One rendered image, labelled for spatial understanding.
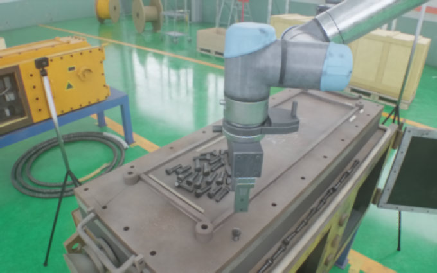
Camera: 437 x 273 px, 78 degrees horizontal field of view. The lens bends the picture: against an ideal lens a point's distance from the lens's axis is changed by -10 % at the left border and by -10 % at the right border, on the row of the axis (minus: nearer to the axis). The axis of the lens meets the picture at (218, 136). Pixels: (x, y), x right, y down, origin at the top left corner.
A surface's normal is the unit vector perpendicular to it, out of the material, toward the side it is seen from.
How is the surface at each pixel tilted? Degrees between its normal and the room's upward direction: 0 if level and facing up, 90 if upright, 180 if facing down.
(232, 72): 90
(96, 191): 0
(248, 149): 0
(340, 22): 70
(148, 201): 0
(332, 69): 77
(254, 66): 87
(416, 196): 90
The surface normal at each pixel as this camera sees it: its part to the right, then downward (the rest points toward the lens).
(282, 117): 0.02, -0.87
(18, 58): 0.75, 0.33
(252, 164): 0.05, 0.49
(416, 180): -0.21, 0.47
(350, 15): -0.31, 0.12
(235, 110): -0.49, 0.42
